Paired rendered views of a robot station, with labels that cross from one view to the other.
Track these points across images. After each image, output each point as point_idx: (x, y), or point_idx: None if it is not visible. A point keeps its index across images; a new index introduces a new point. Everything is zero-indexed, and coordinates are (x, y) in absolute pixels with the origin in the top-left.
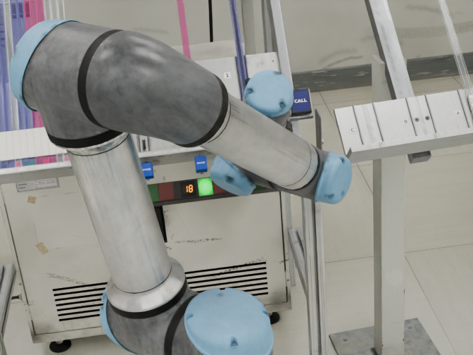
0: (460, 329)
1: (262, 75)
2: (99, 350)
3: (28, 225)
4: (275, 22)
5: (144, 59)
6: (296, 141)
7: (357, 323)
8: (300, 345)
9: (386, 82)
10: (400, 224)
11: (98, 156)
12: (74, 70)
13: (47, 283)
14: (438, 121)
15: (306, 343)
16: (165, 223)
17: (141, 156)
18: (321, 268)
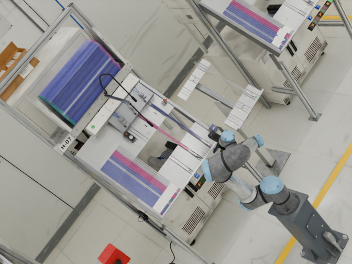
0: (278, 140)
1: (224, 133)
2: (202, 232)
3: (165, 219)
4: (188, 115)
5: (234, 153)
6: (251, 140)
7: (254, 163)
8: (248, 182)
9: (222, 105)
10: (250, 131)
11: (231, 177)
12: (223, 166)
13: (179, 228)
14: (246, 103)
15: (249, 179)
16: (194, 185)
17: (193, 174)
18: None
